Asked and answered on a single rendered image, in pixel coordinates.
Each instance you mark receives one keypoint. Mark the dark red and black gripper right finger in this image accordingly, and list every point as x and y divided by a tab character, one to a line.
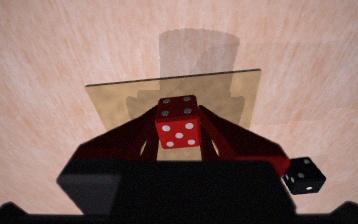
234	142

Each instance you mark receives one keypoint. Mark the red die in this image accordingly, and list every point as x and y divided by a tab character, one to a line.
178	122

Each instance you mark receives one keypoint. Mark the tan flat mat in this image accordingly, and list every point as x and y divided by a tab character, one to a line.
230	95

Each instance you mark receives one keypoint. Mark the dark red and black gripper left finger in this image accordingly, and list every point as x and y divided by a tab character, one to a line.
125	141

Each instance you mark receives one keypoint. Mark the black die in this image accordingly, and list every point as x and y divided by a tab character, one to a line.
303	176

